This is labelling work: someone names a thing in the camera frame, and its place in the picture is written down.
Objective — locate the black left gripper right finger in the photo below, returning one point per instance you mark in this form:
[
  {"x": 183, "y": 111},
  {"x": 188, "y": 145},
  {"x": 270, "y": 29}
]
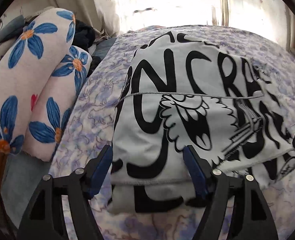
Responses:
[{"x": 251, "y": 217}]

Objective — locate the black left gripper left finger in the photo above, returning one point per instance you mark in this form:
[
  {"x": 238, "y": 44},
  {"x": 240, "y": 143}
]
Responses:
[{"x": 44, "y": 218}]

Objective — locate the black white graffiti print garment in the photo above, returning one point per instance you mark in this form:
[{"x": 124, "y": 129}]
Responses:
[{"x": 185, "y": 91}]

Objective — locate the black clothes pile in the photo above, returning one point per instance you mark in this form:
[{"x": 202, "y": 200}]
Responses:
[{"x": 84, "y": 38}]

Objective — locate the purple floral bed sheet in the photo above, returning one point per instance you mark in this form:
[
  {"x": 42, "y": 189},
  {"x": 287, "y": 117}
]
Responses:
[{"x": 91, "y": 123}]

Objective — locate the lower blue flower pillow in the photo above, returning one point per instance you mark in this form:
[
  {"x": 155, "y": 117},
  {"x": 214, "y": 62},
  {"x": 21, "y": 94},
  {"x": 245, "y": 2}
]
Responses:
[{"x": 53, "y": 107}]

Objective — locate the blue flower pillow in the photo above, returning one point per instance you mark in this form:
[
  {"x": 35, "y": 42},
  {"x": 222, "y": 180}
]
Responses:
[
  {"x": 53, "y": 107},
  {"x": 25, "y": 69}
]

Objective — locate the upper blue flower pillow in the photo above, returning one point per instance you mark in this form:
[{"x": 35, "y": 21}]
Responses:
[{"x": 25, "y": 69}]

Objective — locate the white floral curtain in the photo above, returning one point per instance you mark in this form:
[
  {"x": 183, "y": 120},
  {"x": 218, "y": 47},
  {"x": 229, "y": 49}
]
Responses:
[{"x": 271, "y": 19}]

